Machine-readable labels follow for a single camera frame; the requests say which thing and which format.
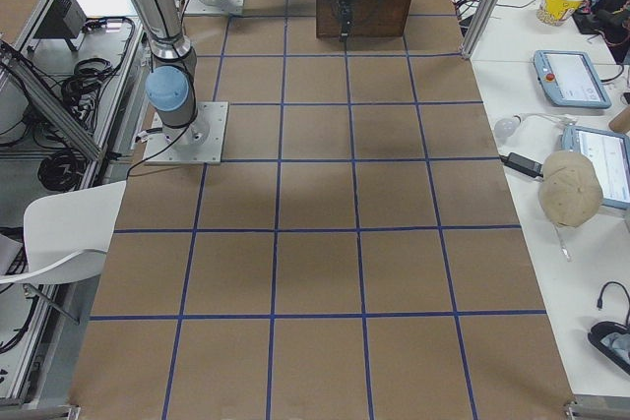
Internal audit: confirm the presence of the black power adapter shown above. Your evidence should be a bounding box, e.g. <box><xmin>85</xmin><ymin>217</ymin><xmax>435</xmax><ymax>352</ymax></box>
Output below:
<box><xmin>500</xmin><ymin>152</ymin><xmax>543</xmax><ymax>178</ymax></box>

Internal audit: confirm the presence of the blue teach pendant near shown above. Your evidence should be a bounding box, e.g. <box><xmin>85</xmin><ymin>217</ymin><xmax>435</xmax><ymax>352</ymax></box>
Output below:
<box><xmin>560</xmin><ymin>125</ymin><xmax>629</xmax><ymax>210</ymax></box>

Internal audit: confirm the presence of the beige baseball cap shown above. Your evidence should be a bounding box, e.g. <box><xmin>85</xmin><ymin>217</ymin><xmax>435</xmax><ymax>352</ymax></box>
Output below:
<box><xmin>538</xmin><ymin>150</ymin><xmax>603</xmax><ymax>227</ymax></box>

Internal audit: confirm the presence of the blue teach pendant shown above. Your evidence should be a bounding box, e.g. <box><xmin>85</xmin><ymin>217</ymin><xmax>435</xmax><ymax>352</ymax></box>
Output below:
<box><xmin>533</xmin><ymin>50</ymin><xmax>612</xmax><ymax>109</ymax></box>
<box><xmin>560</xmin><ymin>125</ymin><xmax>629</xmax><ymax>210</ymax></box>

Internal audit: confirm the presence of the blue teach pendant far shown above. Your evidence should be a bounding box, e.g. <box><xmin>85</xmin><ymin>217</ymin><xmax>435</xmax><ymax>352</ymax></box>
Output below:
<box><xmin>533</xmin><ymin>50</ymin><xmax>612</xmax><ymax>109</ymax></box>

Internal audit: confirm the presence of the black open case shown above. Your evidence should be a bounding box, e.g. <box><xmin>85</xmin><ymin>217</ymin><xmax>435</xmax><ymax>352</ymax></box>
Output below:
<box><xmin>588</xmin><ymin>322</ymin><xmax>629</xmax><ymax>374</ymax></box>

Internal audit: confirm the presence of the yellow popcorn bucket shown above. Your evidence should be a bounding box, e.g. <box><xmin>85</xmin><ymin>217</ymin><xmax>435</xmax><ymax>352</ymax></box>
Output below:
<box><xmin>536</xmin><ymin>0</ymin><xmax>585</xmax><ymax>27</ymax></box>

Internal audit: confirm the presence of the cardboard tube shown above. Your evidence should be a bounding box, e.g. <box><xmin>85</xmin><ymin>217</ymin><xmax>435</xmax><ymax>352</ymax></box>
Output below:
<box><xmin>608</xmin><ymin>108</ymin><xmax>630</xmax><ymax>134</ymax></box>

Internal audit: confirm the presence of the brown wooden drawer cabinet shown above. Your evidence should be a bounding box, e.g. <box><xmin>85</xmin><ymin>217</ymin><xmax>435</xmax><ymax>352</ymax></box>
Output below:
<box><xmin>316</xmin><ymin>0</ymin><xmax>411</xmax><ymax>39</ymax></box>

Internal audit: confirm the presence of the white light bulb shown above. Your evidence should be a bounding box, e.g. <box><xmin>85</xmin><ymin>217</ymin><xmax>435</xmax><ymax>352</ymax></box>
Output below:
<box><xmin>493</xmin><ymin>115</ymin><xmax>523</xmax><ymax>142</ymax></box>

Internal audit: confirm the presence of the white plastic chair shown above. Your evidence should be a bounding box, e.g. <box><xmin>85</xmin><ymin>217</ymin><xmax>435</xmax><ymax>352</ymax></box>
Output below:
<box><xmin>1</xmin><ymin>181</ymin><xmax>126</xmax><ymax>285</ymax></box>

